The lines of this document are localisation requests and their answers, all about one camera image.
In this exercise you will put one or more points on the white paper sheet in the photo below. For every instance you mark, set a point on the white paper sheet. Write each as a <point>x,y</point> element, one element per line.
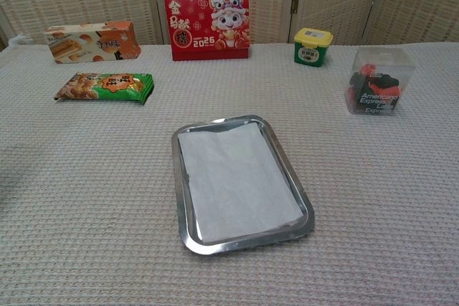
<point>238,180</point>

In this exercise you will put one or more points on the stainless steel rectangular tray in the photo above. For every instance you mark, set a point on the stainless steel rectangular tray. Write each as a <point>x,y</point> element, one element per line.
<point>186,213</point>

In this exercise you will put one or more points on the red 2026 desk calendar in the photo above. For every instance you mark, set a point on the red 2026 desk calendar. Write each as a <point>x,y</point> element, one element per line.
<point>207,26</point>

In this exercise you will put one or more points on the green tub with yellow lid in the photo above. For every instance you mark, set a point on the green tub with yellow lid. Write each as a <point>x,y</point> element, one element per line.
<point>311,48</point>

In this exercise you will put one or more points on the green snack packet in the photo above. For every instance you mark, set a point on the green snack packet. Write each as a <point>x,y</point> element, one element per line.
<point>107,86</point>

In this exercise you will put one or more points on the white woven tablecloth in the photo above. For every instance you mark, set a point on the white woven tablecloth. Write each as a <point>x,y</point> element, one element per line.
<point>358,195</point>

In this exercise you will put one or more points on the clear box of coffee capsules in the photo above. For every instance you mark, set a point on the clear box of coffee capsules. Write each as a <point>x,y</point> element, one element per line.
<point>378,85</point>

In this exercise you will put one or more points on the orange biscuit box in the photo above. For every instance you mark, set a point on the orange biscuit box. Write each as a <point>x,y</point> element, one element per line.
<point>91,42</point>

